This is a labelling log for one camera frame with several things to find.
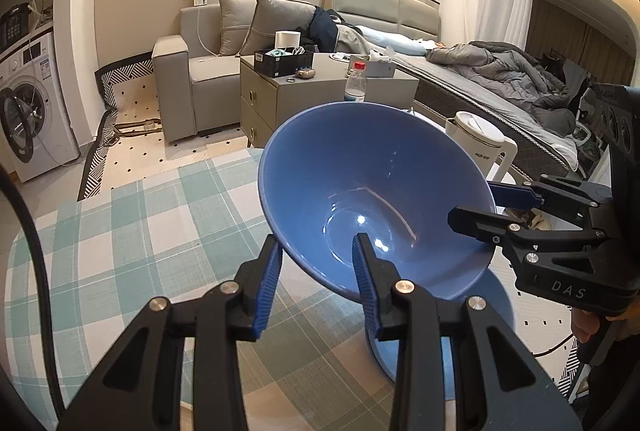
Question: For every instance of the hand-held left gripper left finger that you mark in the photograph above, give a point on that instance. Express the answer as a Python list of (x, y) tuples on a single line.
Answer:
[(265, 291)]

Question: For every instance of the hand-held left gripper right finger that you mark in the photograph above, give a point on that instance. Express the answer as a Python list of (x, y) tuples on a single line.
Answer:
[(365, 281)]

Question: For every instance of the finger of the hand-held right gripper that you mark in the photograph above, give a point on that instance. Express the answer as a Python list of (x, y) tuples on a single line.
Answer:
[(480, 221), (515, 195)]

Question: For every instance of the blue bowl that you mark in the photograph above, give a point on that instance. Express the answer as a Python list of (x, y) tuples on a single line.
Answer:
[(480, 311), (350, 171)]

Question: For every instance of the person's right hand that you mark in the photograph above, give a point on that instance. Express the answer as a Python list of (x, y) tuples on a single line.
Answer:
[(586, 326)]

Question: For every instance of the white electric kettle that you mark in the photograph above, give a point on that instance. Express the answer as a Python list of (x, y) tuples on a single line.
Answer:
[(475, 141)]

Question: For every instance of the grey quilt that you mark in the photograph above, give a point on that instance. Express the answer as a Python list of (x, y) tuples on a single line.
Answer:
[(510, 76)]

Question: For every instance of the bed with padded headboard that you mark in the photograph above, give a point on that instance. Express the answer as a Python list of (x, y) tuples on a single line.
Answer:
[(450, 86)]

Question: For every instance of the teal plaid tablecloth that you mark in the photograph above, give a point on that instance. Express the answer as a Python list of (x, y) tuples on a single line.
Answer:
[(125, 236)]

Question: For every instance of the patterned floor mat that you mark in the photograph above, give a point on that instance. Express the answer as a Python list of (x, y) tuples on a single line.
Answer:
[(150, 161)]

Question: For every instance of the clear water bottle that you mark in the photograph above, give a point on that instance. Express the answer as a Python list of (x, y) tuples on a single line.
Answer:
[(355, 86)]

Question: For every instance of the tissue box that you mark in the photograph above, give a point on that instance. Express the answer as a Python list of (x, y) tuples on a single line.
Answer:
[(375, 67)]

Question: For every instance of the grey bedside cabinet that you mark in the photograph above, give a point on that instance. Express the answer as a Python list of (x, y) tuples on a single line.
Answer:
[(300, 106)]

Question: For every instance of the grey sofa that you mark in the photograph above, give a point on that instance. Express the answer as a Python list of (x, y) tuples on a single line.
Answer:
[(200, 76)]

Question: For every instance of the black storage box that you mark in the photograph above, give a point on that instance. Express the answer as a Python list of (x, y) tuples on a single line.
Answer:
[(280, 63)]

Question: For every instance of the dark jacket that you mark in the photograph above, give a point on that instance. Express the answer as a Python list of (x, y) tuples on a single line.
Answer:
[(330, 28)]

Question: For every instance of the white paper roll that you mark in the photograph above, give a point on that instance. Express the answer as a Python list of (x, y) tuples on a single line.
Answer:
[(289, 40)]

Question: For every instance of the grey pillow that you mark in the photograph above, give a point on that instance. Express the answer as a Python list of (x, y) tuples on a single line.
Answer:
[(232, 28), (280, 18)]

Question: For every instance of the white washing machine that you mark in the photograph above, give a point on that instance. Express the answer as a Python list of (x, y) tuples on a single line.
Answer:
[(45, 111)]

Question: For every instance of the black pressure cooker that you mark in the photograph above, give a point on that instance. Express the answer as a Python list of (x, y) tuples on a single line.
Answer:
[(15, 28)]

